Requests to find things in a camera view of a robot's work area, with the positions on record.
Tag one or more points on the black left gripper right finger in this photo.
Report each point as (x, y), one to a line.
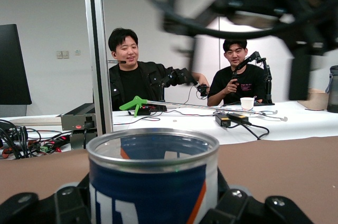
(245, 208)

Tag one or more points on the small white wall panel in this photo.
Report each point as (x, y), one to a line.
(77, 51)

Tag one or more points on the small grey heatsink box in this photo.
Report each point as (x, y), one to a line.
(78, 140)

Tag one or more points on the aluminium frame post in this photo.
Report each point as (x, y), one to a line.
(99, 49)

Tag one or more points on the grey metal controller box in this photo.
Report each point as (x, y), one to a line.
(76, 118)

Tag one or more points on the dark grey water bottle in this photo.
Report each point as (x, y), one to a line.
(333, 89)

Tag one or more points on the slim black power adapter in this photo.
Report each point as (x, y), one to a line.
(239, 117)

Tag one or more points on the cardboard box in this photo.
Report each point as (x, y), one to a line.
(315, 100)

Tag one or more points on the pale flat board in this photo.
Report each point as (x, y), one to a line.
(34, 121)

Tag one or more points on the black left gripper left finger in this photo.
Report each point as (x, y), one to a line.
(52, 208)

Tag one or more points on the green terminal block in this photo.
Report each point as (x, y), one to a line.
(45, 148)

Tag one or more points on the person in black jacket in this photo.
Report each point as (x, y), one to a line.
(132, 81)

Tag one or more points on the white blue tennis ball can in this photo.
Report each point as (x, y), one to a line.
(148, 195)

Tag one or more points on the white double wall switch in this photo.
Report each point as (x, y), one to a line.
(62, 54)

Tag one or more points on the white desk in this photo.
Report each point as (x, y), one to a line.
(185, 126)

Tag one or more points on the white paper cup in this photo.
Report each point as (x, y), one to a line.
(247, 103)

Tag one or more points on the white wall conduit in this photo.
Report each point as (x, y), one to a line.
(219, 49)

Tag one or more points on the black monitor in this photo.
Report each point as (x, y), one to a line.
(10, 63)

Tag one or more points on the person in black t-shirt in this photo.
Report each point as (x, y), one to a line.
(245, 81)

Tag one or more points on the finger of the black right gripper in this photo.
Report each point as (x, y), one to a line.
(192, 55)
(300, 76)

